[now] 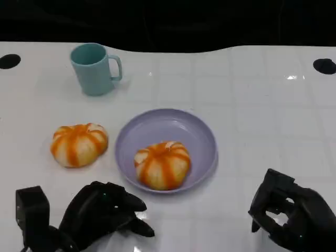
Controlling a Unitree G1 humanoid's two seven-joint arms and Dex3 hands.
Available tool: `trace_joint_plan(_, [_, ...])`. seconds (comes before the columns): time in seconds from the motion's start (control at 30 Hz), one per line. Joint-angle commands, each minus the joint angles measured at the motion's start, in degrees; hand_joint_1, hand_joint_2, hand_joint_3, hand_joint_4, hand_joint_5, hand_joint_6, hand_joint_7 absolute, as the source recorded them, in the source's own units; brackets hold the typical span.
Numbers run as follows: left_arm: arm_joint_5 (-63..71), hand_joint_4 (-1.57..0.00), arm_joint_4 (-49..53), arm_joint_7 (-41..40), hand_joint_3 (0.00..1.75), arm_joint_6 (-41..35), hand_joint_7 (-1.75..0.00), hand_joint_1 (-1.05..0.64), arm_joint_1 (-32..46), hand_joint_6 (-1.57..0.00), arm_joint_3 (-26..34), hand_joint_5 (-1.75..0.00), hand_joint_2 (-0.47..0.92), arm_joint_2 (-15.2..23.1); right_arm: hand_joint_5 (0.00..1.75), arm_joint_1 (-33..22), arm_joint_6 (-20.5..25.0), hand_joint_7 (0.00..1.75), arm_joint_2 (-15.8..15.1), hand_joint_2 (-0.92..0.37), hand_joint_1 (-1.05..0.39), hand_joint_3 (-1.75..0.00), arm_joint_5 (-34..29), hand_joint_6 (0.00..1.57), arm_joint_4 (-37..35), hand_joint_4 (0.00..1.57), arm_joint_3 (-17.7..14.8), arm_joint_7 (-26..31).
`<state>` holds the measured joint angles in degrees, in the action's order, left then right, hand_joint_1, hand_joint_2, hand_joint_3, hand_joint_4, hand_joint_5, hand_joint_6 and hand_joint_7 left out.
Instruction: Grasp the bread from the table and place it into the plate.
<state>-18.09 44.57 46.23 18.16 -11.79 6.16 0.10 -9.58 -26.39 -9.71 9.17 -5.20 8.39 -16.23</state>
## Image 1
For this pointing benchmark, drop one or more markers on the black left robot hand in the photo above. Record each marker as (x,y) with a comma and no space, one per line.
(97,210)

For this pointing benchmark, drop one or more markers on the pale green mug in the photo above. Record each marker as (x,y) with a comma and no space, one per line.
(92,76)

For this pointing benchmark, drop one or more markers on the orange and white bread roll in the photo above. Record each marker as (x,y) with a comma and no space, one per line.
(78,145)
(162,168)

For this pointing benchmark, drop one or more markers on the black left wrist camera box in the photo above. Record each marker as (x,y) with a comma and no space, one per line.
(32,210)

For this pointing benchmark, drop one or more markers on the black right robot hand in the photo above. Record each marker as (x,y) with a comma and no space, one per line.
(312,215)

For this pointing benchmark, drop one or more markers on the lilac plate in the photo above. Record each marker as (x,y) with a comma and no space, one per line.
(170,126)

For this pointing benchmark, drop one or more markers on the black backdrop cloth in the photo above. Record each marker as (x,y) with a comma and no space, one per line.
(168,21)

